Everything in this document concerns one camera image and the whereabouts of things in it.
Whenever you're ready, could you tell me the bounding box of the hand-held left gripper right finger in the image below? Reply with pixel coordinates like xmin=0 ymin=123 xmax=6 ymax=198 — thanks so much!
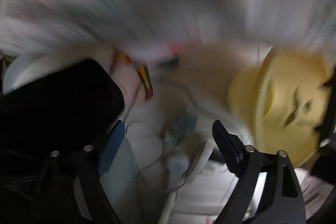
xmin=212 ymin=120 xmax=306 ymax=224

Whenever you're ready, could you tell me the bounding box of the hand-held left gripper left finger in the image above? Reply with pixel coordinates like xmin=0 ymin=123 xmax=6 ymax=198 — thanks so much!
xmin=31 ymin=120 xmax=125 ymax=224

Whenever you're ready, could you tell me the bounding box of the yellow plastic bin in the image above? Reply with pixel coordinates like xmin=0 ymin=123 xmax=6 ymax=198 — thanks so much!
xmin=227 ymin=51 xmax=333 ymax=166

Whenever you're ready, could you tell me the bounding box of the black clothing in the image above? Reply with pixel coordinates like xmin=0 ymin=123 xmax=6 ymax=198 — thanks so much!
xmin=0 ymin=59 xmax=125 ymax=224

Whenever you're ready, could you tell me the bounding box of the multicoloured strap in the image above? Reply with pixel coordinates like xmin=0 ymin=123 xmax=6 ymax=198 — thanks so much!
xmin=115 ymin=52 xmax=154 ymax=102

